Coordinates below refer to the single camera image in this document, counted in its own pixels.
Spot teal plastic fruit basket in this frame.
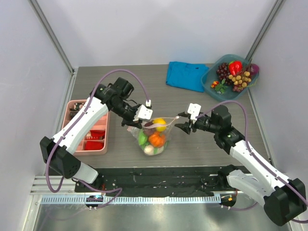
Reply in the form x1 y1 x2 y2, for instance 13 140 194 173
201 54 259 102

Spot purple toy eggplant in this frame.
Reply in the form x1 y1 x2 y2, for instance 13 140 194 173
247 64 259 76

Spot green toy cucumber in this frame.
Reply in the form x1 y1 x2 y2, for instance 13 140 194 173
138 129 148 146

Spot beige toy potato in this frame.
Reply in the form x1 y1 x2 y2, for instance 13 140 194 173
143 144 154 156

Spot purple toy grape bunch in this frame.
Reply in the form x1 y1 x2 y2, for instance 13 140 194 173
216 63 232 85

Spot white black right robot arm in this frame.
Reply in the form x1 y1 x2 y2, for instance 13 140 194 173
175 102 308 226

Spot blue folded cloth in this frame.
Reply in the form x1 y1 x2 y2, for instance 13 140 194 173
166 62 209 92

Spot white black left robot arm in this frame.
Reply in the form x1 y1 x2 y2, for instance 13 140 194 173
40 77 141 192

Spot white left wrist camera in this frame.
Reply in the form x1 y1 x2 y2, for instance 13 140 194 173
133 100 153 121

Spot red toy bell pepper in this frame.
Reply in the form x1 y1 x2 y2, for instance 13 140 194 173
229 61 243 76

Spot aluminium frame rail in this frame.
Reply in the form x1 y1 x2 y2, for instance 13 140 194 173
31 173 294 193

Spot dark purple toy onion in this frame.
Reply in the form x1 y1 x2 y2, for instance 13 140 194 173
143 122 156 137

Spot clear pink-dotted zip bag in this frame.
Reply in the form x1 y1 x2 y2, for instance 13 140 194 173
127 116 180 156

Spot rose patterned dark cloth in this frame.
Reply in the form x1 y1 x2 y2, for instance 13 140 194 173
70 103 84 112

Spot lower red folded cloth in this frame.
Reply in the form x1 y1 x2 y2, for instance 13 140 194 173
84 141 104 151

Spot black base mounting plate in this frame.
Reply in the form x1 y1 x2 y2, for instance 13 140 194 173
74 166 247 198

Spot brown toy longan bunch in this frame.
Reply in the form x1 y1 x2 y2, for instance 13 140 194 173
228 71 252 92

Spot small cherry tomato sprig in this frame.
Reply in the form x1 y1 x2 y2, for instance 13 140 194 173
211 79 228 94

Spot yellow toy mango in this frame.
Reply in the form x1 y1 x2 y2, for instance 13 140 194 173
152 118 167 132

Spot white slotted cable duct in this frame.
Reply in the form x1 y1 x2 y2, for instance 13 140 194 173
40 194 221 205

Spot pink plastic divided organizer tray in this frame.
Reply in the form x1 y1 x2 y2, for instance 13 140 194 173
62 100 110 156

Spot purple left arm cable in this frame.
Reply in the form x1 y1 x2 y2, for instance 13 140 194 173
45 69 152 193

